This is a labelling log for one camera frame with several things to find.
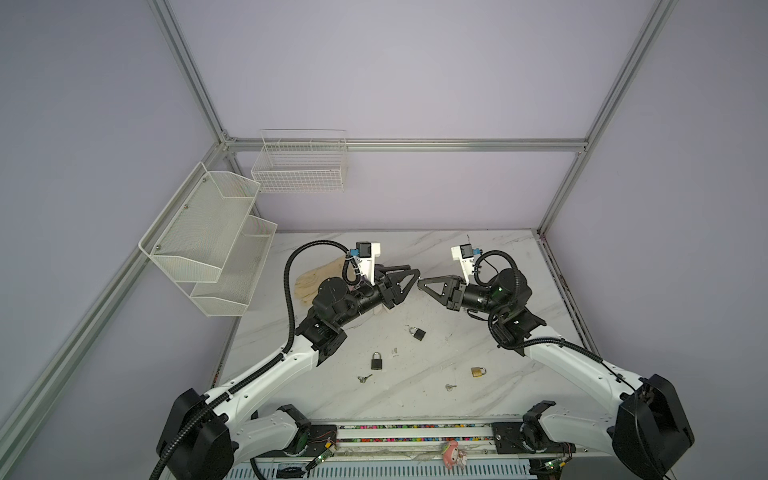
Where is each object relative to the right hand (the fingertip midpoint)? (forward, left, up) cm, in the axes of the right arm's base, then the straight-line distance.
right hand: (419, 287), depth 66 cm
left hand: (+2, +1, +3) cm, 4 cm away
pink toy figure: (-28, -8, -28) cm, 41 cm away
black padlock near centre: (-6, +11, -31) cm, 33 cm away
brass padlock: (-7, -18, -31) cm, 37 cm away
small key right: (-12, -9, -31) cm, 35 cm away
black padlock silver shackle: (+4, -1, -31) cm, 31 cm away
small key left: (-10, +15, -31) cm, 36 cm away
